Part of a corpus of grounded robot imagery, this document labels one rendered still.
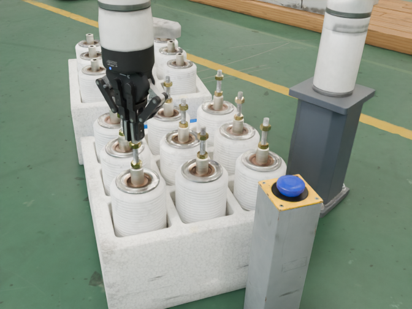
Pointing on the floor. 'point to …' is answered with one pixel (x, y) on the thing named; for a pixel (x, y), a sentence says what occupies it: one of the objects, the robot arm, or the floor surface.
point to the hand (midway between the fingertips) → (133, 130)
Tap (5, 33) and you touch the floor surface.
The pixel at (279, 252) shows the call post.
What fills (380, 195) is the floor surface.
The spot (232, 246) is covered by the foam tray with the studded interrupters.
